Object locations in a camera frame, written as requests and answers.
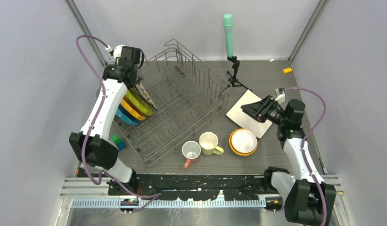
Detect green microphone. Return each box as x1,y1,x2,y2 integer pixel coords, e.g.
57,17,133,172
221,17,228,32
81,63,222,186
222,14,233,58

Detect blue green toy blocks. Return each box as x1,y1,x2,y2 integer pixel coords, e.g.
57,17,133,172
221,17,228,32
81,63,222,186
110,134,126,152

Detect orange bowl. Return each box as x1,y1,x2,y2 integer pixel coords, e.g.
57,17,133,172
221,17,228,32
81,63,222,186
229,128,258,157

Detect orange polka dot plate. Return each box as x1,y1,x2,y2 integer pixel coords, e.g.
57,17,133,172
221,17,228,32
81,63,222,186
121,99,147,121

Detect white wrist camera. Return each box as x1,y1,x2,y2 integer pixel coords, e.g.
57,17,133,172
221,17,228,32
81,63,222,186
105,45,125,61
275,88,286,104

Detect small yellow block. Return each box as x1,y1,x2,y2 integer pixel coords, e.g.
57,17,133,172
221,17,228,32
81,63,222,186
283,67,293,74

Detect green polka dot plate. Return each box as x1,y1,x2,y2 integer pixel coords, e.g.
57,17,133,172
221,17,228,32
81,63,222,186
125,89,154,116

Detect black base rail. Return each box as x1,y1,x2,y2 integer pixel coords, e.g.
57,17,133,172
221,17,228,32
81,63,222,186
124,174,277,201

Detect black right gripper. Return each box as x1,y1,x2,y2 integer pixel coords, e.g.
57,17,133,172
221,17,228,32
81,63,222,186
241,95,288,126

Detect yellow green mug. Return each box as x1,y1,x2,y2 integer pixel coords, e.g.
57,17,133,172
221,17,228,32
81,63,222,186
199,132,224,155

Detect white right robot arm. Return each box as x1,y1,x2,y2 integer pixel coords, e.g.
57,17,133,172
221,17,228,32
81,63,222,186
241,96,336,226

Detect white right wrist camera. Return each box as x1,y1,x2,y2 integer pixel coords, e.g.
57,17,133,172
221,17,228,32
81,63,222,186
275,88,286,104

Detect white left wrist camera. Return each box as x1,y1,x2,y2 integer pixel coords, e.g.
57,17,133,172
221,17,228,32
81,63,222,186
105,45,125,61

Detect blue polka dot plate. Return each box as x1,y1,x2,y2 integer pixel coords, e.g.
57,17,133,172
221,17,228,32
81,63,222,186
116,105,140,126

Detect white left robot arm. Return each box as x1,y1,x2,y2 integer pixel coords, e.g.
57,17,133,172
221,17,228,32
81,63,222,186
69,45,144,195

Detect white bowl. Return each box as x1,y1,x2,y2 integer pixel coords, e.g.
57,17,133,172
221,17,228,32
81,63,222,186
231,129,257,153

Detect square floral plate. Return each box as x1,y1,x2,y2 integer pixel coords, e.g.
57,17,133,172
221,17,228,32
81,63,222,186
134,82,158,111

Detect grey wire dish rack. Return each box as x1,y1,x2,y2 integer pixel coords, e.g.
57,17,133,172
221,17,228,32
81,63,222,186
114,39,230,167

